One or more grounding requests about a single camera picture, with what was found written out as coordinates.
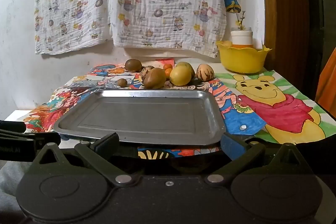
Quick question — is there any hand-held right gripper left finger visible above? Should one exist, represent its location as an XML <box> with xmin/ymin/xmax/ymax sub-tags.
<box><xmin>32</xmin><ymin>132</ymin><xmax>137</xmax><ymax>186</ymax></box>

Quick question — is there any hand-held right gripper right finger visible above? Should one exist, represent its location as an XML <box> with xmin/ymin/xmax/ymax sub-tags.
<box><xmin>205</xmin><ymin>132</ymin><xmax>306</xmax><ymax>186</ymax></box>

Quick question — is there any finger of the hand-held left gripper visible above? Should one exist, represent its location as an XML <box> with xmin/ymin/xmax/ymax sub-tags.
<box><xmin>0</xmin><ymin>120</ymin><xmax>27</xmax><ymax>133</ymax></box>
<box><xmin>0</xmin><ymin>130</ymin><xmax>61</xmax><ymax>147</ymax></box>

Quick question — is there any metal baking tray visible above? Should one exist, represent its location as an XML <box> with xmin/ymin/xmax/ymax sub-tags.
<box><xmin>53</xmin><ymin>90</ymin><xmax>227</xmax><ymax>146</ymax></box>

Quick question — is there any striped pepino melon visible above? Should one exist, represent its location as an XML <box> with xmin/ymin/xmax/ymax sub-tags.
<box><xmin>140</xmin><ymin>66</ymin><xmax>155</xmax><ymax>82</ymax></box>
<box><xmin>196</xmin><ymin>64</ymin><xmax>215</xmax><ymax>81</ymax></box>

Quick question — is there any brownish yellow mango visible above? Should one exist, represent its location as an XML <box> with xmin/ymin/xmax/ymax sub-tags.
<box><xmin>143</xmin><ymin>67</ymin><xmax>167</xmax><ymax>89</ymax></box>

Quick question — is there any brown round sapodilla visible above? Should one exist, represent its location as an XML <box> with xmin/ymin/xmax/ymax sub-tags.
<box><xmin>124</xmin><ymin>59</ymin><xmax>143</xmax><ymax>72</ymax></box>

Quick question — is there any yellow lemon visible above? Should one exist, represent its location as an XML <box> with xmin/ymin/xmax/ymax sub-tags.
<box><xmin>169</xmin><ymin>65</ymin><xmax>192</xmax><ymax>86</ymax></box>

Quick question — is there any green mango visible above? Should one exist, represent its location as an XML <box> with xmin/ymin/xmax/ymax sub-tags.
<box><xmin>175</xmin><ymin>62</ymin><xmax>195</xmax><ymax>79</ymax></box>

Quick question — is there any yellow bear drawing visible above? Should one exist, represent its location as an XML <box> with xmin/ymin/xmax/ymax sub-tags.
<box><xmin>214</xmin><ymin>69</ymin><xmax>336</xmax><ymax>146</ymax></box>

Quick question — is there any cartoon kids drawing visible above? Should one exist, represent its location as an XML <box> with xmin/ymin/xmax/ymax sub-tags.
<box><xmin>89</xmin><ymin>63</ymin><xmax>143</xmax><ymax>88</ymax></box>

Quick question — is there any yellow plastic bowl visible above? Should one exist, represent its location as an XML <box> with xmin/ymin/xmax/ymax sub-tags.
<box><xmin>216</xmin><ymin>40</ymin><xmax>272</xmax><ymax>74</ymax></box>

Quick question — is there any white and orange jar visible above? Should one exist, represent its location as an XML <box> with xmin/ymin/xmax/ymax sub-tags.
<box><xmin>231</xmin><ymin>27</ymin><xmax>254</xmax><ymax>48</ymax></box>

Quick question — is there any orange cloth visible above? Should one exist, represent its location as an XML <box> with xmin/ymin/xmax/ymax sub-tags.
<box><xmin>315</xmin><ymin>49</ymin><xmax>336</xmax><ymax>119</ymax></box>

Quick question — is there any thin budding twig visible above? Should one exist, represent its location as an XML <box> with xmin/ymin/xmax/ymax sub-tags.
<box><xmin>235</xmin><ymin>11</ymin><xmax>247</xmax><ymax>30</ymax></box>

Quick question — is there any printed white muslin cloth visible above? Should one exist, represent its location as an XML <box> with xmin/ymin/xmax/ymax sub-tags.
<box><xmin>34</xmin><ymin>0</ymin><xmax>112</xmax><ymax>55</ymax></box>
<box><xmin>109</xmin><ymin>0</ymin><xmax>227</xmax><ymax>59</ymax></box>

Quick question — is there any wooden door frame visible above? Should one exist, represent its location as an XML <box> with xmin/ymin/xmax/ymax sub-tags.
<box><xmin>259</xmin><ymin>0</ymin><xmax>309</xmax><ymax>98</ymax></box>

